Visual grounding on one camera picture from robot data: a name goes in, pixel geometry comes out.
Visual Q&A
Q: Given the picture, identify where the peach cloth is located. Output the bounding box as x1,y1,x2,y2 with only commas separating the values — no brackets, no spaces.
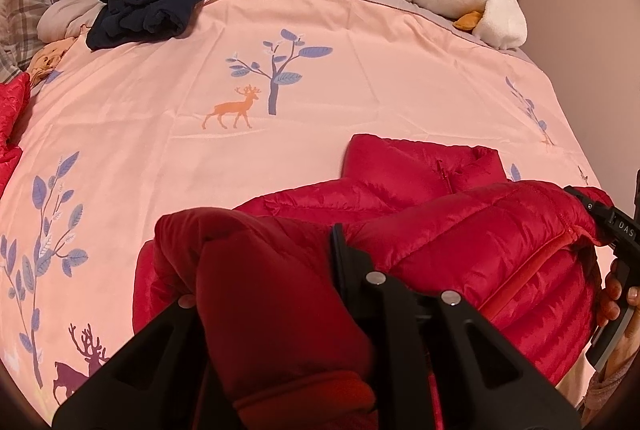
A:
26,37,77,87

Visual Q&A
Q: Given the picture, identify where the person's right hand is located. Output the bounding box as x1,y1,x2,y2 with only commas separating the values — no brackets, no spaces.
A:
596,269,640,327

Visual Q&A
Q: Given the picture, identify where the red down jacket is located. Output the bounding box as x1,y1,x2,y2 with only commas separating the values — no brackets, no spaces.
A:
132,133,617,430

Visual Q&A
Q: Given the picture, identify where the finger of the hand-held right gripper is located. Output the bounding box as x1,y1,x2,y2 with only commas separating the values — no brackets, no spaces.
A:
564,184,615,231

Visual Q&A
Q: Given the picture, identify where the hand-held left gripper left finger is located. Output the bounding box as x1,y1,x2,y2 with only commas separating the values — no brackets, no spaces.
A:
52,295,237,430

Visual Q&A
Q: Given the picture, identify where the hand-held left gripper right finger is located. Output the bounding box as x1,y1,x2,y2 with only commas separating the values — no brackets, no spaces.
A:
330,223,582,430

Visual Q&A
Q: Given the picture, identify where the pink folded down jacket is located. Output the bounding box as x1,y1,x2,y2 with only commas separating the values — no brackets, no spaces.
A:
0,73,32,193

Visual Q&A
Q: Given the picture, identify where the pink deer print quilt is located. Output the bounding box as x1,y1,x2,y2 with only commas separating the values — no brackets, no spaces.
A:
0,0,608,426

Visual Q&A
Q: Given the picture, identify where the grey garment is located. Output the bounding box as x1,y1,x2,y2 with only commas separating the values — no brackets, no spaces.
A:
36,0,108,42

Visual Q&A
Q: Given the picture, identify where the person's right forearm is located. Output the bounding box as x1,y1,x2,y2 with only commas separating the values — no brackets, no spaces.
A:
581,350,638,413

